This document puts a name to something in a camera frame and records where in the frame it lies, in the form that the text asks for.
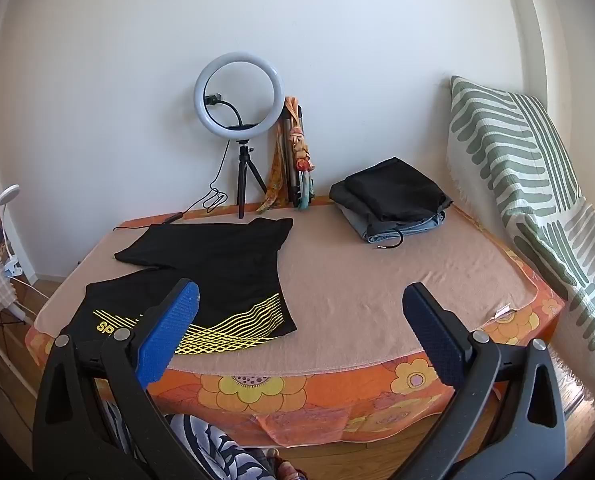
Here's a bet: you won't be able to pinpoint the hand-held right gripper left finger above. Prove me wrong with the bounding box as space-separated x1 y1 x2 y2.
32 278 201 480

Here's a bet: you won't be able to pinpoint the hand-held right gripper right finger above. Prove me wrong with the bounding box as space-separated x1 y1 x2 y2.
391 282 568 480

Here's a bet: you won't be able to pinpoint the black pants with yellow print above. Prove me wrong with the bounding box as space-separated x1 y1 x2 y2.
85 217 298 356

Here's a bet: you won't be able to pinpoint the beige blanket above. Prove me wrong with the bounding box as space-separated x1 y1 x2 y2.
34 205 538 376

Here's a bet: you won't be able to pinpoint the person's patterned trouser leg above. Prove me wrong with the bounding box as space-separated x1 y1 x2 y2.
105 400 278 480

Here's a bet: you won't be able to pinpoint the light blue folded jeans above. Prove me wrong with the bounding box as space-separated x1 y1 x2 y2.
341 207 447 245

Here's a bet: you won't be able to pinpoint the orange floral bed sheet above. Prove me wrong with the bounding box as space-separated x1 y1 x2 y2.
25 205 565 448

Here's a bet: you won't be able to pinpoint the black folded garment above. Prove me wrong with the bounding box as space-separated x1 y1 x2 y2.
345 157 453 222

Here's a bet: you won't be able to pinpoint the black mini tripod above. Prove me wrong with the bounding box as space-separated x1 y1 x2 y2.
236 139 268 219

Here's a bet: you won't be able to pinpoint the dark grey folded garment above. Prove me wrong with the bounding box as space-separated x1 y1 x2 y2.
329 180 448 244

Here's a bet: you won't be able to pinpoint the person's foot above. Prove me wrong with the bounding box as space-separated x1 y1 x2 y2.
265 447 308 480

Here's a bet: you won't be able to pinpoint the orange patterned scarf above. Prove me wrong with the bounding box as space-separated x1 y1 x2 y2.
256 96 298 212

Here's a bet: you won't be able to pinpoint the white clip lamp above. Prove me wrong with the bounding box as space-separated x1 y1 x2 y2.
0 185 26 278

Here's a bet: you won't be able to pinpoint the green striped white pillow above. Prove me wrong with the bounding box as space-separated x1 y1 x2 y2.
445 76 595 396

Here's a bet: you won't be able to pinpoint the colourful hanging ornament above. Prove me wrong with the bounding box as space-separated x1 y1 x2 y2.
290 127 317 211

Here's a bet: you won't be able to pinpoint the black ring light cable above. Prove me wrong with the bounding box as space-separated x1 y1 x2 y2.
114 140 231 232

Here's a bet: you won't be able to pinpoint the white ring light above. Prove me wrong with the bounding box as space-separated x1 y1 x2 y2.
194 51 285 141

